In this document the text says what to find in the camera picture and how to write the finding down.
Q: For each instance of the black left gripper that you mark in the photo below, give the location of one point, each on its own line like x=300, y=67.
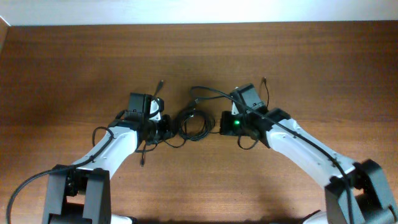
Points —
x=168, y=130

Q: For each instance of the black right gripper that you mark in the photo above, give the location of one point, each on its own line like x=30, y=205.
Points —
x=226, y=128

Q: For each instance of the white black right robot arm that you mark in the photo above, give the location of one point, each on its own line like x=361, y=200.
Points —
x=355, y=192

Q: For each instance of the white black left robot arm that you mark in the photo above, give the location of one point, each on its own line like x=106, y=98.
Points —
x=80, y=192

